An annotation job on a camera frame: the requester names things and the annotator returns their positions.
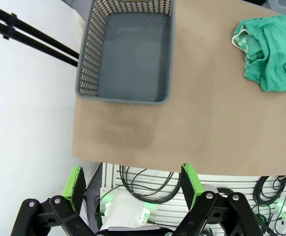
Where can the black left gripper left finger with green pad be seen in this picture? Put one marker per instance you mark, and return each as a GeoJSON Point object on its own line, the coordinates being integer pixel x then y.
{"type": "Point", "coordinates": [75, 186]}

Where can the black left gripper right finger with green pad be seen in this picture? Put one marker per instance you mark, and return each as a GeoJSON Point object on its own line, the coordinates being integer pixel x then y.
{"type": "Point", "coordinates": [192, 184]}

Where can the white backdrop sheet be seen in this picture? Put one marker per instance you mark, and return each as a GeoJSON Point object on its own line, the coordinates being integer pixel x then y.
{"type": "Point", "coordinates": [22, 110]}

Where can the empty gray plastic basket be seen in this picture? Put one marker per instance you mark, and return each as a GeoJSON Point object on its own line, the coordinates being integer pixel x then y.
{"type": "Point", "coordinates": [133, 61]}

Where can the green cloth garment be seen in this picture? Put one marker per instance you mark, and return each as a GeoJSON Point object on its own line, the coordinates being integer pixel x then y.
{"type": "Point", "coordinates": [275, 54]}

